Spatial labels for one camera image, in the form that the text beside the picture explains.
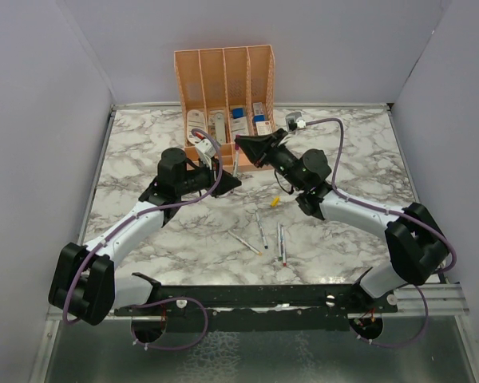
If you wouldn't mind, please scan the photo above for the purple cable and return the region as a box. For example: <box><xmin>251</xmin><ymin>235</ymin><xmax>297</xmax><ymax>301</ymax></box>
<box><xmin>297</xmin><ymin>118</ymin><xmax>460</xmax><ymax>348</ymax></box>
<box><xmin>61</xmin><ymin>128</ymin><xmax>224</xmax><ymax>351</ymax></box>

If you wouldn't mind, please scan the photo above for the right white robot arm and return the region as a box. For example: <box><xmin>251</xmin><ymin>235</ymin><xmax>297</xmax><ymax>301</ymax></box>
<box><xmin>235</xmin><ymin>129</ymin><xmax>449</xmax><ymax>312</ymax></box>

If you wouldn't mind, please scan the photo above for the blue pen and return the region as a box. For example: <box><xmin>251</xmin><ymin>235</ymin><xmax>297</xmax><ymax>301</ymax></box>
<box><xmin>255</xmin><ymin>211</ymin><xmax>268</xmax><ymax>249</ymax></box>

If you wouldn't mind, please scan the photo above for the white red box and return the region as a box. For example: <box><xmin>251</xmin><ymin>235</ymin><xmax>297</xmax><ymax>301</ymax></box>
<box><xmin>252</xmin><ymin>102</ymin><xmax>273</xmax><ymax>136</ymax></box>

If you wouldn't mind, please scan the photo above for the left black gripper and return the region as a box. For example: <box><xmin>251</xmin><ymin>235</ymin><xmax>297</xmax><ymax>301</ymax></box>
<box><xmin>177</xmin><ymin>156</ymin><xmax>241</xmax><ymax>198</ymax></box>

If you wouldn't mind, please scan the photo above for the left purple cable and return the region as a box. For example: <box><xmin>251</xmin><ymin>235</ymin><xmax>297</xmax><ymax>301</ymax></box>
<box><xmin>61</xmin><ymin>128</ymin><xmax>224</xmax><ymax>351</ymax></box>

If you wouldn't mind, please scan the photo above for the yellow pen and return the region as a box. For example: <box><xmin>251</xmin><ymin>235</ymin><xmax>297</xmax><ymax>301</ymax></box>
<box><xmin>228</xmin><ymin>231</ymin><xmax>262</xmax><ymax>256</ymax></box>

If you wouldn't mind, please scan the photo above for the white blue box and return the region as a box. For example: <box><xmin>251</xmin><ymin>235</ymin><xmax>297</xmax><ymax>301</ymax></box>
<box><xmin>230</xmin><ymin>106</ymin><xmax>249</xmax><ymax>137</ymax></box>

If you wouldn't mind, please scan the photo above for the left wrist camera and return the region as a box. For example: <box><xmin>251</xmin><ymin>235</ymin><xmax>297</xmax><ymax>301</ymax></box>
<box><xmin>195</xmin><ymin>138</ymin><xmax>216</xmax><ymax>168</ymax></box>

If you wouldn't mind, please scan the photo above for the orange desk organizer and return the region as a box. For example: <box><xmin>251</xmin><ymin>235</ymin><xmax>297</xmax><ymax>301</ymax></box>
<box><xmin>174</xmin><ymin>45</ymin><xmax>276</xmax><ymax>172</ymax></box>

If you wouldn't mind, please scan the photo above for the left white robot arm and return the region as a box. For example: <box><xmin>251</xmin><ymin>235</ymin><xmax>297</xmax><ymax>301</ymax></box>
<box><xmin>48</xmin><ymin>148</ymin><xmax>241</xmax><ymax>326</ymax></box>

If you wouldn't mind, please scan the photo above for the red tipped pen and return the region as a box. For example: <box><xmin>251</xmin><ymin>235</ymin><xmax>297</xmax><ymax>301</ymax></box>
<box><xmin>280</xmin><ymin>225</ymin><xmax>287</xmax><ymax>267</ymax></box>

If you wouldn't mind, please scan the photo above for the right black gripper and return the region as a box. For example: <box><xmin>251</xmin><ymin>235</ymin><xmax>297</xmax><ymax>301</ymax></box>
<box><xmin>236</xmin><ymin>129</ymin><xmax>306</xmax><ymax>192</ymax></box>

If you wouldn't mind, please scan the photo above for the white oval package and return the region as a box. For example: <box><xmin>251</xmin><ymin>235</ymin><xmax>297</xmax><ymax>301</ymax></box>
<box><xmin>186</xmin><ymin>109</ymin><xmax>207</xmax><ymax>145</ymax></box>

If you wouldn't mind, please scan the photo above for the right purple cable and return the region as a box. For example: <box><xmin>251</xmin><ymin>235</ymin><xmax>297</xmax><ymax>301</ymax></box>
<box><xmin>297</xmin><ymin>118</ymin><xmax>460</xmax><ymax>348</ymax></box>

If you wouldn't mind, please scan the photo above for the yellow pen cap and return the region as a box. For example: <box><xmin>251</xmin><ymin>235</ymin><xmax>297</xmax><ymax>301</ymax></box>
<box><xmin>271</xmin><ymin>196</ymin><xmax>280</xmax><ymax>207</ymax></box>

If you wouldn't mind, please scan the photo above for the green pen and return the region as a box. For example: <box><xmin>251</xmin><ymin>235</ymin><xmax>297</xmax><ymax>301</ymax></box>
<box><xmin>277</xmin><ymin>222</ymin><xmax>283</xmax><ymax>262</ymax></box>

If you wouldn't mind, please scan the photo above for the purple pen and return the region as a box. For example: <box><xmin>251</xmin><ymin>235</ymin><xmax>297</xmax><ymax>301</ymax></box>
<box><xmin>232</xmin><ymin>150</ymin><xmax>241</xmax><ymax>189</ymax></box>

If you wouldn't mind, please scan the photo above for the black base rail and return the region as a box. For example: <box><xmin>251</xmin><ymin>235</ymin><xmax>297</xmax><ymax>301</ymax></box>
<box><xmin>114</xmin><ymin>277</ymin><xmax>398</xmax><ymax>332</ymax></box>

